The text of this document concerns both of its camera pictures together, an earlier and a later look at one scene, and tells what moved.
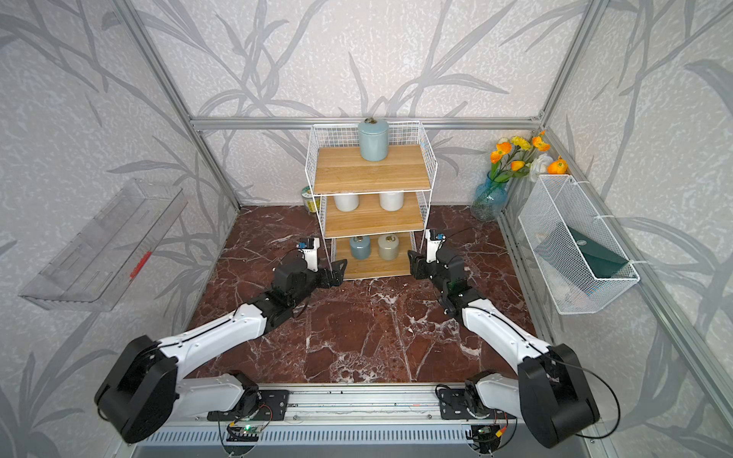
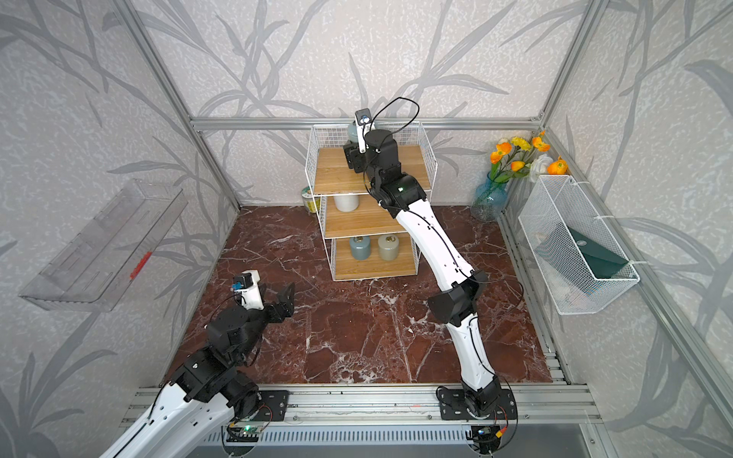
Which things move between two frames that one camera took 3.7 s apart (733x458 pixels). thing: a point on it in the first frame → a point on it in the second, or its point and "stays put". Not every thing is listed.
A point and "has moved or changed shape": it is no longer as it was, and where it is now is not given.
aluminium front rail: [345, 405] stays put
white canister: [346, 203] stays put
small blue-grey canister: [361, 247] stays put
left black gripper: [336, 278] → [285, 309]
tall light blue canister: [373, 139] has moved or changed shape
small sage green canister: [388, 246] stays put
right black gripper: [418, 264] → [353, 155]
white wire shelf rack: [373, 181] stays put
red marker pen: [140, 264] stays put
